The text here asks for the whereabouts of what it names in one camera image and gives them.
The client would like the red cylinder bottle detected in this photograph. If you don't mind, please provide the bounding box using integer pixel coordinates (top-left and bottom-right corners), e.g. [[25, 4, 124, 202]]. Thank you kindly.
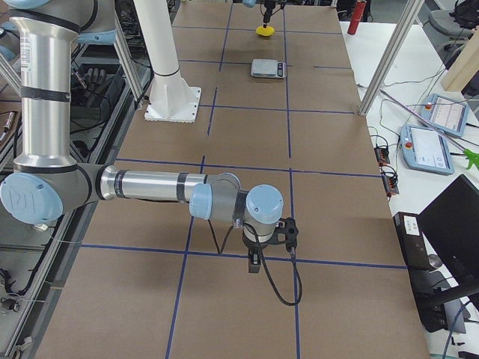
[[347, 0, 367, 35]]

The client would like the silver digital kitchen scale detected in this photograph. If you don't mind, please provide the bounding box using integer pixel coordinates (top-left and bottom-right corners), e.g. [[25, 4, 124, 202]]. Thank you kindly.
[[251, 58, 287, 79]]

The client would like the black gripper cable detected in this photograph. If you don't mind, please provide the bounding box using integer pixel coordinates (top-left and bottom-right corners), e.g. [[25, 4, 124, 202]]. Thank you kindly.
[[207, 219, 303, 307]]

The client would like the black monitor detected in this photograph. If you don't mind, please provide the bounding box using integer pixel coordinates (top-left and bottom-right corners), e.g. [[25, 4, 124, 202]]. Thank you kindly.
[[418, 174, 478, 283]]

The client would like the black computer box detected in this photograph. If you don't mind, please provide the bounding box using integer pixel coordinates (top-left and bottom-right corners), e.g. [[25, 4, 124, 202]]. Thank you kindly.
[[393, 212, 466, 334]]

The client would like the yellow mango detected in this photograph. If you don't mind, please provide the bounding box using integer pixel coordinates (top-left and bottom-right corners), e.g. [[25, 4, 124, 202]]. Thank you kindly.
[[255, 25, 275, 37]]

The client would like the orange relay board near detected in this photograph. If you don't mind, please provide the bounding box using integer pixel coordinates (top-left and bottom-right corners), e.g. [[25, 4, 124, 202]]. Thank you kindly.
[[381, 172, 399, 197]]

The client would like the orange relay board far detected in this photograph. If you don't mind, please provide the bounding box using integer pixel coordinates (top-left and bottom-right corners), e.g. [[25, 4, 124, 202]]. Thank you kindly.
[[374, 146, 390, 167]]

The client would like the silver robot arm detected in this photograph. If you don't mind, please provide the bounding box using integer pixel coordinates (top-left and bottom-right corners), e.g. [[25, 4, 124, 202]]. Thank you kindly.
[[1, 1, 287, 272]]

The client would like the aluminium frame post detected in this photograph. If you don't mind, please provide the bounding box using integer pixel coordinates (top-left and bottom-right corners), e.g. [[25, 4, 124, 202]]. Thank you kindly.
[[359, 0, 424, 116]]

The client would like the near teach pendant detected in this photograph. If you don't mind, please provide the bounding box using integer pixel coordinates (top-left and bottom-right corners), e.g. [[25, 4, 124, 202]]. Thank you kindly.
[[400, 124, 454, 175]]

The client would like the orange relay board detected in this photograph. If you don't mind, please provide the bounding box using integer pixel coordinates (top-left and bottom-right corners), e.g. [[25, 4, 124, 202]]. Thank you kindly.
[[381, 172, 399, 197], [374, 146, 390, 167]]

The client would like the far teach pendant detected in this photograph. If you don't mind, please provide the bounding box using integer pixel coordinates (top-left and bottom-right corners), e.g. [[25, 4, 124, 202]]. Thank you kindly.
[[420, 93, 470, 138]]

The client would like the white pedestal column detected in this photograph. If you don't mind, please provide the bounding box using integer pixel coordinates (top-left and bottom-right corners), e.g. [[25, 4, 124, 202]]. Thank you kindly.
[[134, 0, 201, 123]]

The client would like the teach pendant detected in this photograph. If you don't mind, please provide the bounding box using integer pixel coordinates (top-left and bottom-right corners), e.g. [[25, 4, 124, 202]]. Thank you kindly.
[[420, 93, 470, 138], [400, 124, 454, 175]]

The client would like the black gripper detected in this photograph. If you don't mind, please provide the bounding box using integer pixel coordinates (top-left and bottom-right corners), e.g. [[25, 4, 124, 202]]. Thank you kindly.
[[242, 230, 272, 274], [263, 0, 275, 28]]

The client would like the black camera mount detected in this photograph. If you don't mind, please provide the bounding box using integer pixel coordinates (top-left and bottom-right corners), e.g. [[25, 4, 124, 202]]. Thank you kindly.
[[269, 217, 299, 253]]

